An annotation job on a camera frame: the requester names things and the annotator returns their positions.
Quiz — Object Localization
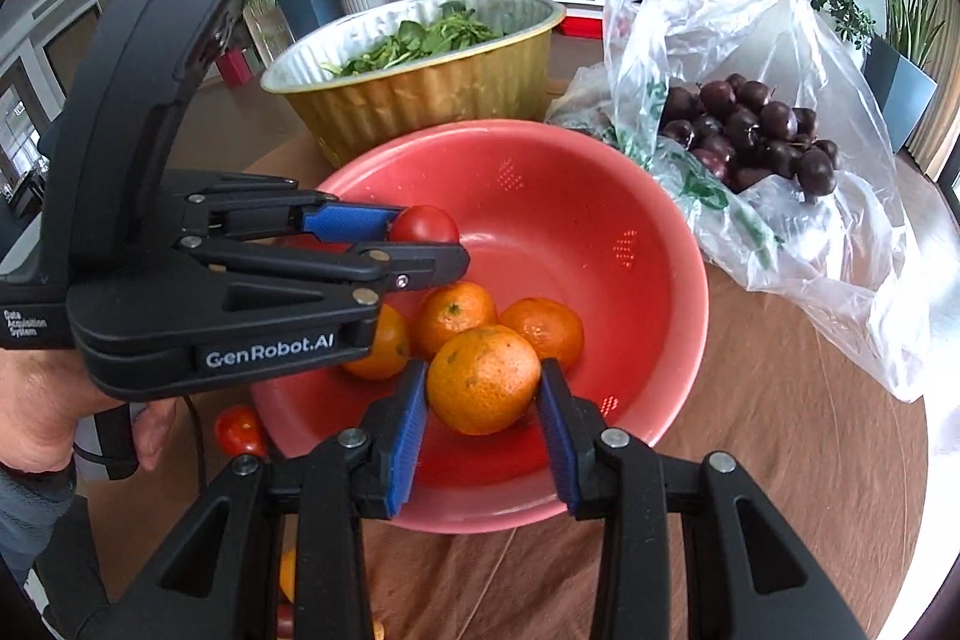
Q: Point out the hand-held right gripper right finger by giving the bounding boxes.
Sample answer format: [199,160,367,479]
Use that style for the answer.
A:
[534,357,875,640]

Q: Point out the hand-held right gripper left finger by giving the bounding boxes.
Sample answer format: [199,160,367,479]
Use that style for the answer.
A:
[75,359,432,640]

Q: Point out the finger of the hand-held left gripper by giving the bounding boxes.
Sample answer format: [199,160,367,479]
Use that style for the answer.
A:
[180,171,410,244]
[180,235,472,315]

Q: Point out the red tomato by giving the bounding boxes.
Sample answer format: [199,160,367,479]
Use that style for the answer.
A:
[388,203,461,247]
[214,404,269,459]

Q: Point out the bumpy mandarin orange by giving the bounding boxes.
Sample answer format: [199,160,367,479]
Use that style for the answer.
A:
[426,325,542,437]
[415,281,499,360]
[499,297,586,371]

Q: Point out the red plastic basin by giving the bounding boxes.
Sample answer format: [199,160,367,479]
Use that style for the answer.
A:
[250,119,711,534]

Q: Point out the person's left forearm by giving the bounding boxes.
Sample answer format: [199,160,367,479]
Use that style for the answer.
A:
[0,460,113,640]

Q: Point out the person's left hand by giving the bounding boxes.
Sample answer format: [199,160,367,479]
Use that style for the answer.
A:
[0,347,177,472]

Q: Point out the gold foil basin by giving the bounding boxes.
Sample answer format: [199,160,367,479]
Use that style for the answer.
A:
[260,0,569,169]

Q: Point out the brown tablecloth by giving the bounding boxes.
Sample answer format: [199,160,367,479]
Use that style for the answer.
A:
[90,77,935,640]

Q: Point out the leafy greens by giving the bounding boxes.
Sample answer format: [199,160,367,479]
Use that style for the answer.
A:
[321,0,505,79]

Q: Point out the blue-grey plant pot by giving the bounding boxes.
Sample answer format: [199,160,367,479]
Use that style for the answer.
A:
[276,0,346,45]
[861,36,938,142]

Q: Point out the green printed plastic bag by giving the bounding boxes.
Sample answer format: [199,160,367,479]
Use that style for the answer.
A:
[546,62,788,274]

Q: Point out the bright red flat box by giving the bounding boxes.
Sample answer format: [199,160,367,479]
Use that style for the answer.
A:
[561,6,607,40]

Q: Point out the clear plastic bag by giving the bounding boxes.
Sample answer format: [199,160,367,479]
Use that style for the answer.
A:
[604,0,935,405]

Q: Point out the pile of dark plums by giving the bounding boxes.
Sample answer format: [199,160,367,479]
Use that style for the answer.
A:
[658,72,841,199]

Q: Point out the beige curtain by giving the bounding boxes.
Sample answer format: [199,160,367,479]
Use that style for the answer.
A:
[907,0,957,176]

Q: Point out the dark green bushy plant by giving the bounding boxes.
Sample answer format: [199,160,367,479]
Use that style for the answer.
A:
[814,0,875,41]

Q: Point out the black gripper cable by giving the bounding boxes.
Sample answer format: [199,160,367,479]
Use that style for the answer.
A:
[184,396,211,498]

